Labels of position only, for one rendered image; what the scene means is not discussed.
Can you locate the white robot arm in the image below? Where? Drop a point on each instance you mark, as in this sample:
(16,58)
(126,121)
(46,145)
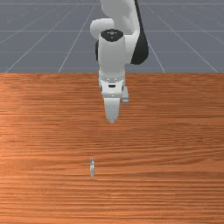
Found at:
(112,55)

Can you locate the small grey blue USB stick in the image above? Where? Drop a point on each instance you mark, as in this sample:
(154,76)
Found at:
(92,167)

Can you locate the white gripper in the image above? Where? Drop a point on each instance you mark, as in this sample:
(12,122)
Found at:
(112,99)

